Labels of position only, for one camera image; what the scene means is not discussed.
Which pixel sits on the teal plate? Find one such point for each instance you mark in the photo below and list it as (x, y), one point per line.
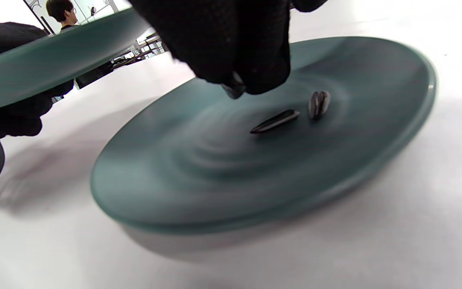
(215, 180)
(54, 64)

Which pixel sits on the person's right hand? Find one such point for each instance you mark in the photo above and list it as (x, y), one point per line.
(231, 36)

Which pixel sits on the single striped sunflower seed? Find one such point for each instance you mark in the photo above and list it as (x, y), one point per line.
(275, 121)
(234, 92)
(319, 104)

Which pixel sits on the person's left hand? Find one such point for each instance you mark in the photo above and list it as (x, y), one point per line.
(6, 124)

